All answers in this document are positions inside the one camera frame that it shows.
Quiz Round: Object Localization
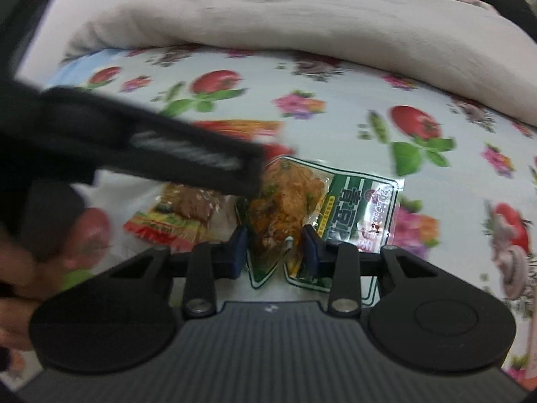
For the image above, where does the large spicy strips packet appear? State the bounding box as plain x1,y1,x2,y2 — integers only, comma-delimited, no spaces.
123,182,230,247

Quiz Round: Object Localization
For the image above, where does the grey duvet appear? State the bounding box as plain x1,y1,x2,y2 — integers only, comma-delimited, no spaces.
62,0,537,119

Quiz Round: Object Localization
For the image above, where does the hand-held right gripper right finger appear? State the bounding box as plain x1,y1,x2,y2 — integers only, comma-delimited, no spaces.
301,224,425,316

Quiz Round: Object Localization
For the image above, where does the red label spicy strips packet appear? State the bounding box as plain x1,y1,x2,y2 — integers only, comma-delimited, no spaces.
191,119,295,161

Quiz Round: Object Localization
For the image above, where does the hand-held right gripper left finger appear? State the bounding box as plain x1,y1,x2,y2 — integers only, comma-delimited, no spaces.
108,224,249,319

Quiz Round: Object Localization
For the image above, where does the green snack packet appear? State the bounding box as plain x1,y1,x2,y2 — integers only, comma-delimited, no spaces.
235,155,406,293

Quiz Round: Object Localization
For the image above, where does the person's left hand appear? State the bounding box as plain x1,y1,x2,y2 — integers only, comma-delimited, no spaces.
0,208,114,351

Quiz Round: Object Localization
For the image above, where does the floral printed sheet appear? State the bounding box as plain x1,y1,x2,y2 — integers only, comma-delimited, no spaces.
12,44,537,392

